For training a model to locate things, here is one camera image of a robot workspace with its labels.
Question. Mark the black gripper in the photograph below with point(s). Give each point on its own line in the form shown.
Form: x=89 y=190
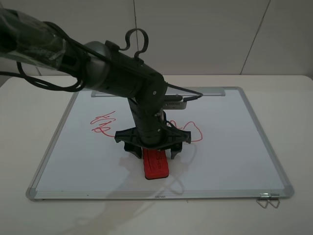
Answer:
x=151 y=131

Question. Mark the red whiteboard eraser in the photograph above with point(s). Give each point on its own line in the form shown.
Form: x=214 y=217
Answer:
x=155 y=164

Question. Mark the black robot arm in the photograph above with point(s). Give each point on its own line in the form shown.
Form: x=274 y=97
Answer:
x=96 y=66

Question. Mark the left metal hanging clip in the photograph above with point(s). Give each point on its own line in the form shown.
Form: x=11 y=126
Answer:
x=263 y=200

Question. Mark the metal hanging clip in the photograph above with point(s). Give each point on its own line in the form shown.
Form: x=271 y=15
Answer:
x=274 y=200
x=263 y=200

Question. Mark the right metal hanging clip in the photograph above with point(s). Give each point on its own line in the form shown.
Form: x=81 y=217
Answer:
x=274 y=200

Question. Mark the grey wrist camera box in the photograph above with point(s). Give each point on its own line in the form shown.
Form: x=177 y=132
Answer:
x=174 y=102

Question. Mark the white whiteboard with aluminium frame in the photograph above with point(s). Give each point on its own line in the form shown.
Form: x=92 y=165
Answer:
x=229 y=155

